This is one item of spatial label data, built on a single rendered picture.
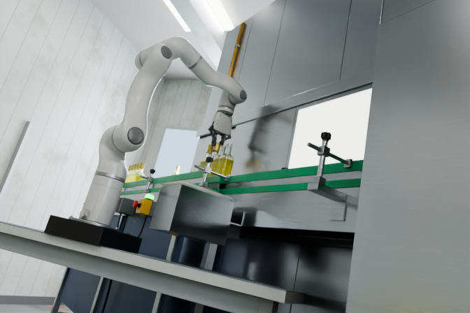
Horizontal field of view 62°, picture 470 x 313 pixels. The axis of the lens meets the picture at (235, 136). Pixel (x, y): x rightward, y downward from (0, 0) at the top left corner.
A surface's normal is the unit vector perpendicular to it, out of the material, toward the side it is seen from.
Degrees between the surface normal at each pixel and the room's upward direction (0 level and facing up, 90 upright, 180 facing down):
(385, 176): 90
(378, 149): 90
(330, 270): 90
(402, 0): 90
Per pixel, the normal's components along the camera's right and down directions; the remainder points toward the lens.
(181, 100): -0.33, -0.37
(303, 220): -0.80, -0.36
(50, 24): 0.92, 0.08
